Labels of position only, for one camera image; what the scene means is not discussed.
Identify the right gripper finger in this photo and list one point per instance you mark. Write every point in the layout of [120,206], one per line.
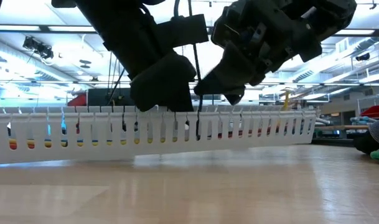
[229,74]
[236,99]

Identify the long black zip tie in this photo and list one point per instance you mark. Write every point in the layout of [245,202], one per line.
[197,62]

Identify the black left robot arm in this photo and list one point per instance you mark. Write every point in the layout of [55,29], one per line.
[120,31]

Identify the black square panel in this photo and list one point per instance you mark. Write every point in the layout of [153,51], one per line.
[99,98]

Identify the rack of red bins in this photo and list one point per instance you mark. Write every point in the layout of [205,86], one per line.
[78,101]

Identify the small black mounted speaker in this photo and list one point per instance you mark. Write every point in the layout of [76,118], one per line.
[363,56]

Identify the pale blue foam roll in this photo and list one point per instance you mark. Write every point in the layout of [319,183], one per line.
[362,120]

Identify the red storage bin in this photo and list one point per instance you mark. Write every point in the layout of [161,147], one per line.
[371,111]

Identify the long overhead light bar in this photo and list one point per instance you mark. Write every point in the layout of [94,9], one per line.
[36,28]

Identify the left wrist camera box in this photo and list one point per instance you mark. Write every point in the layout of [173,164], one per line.
[184,31]

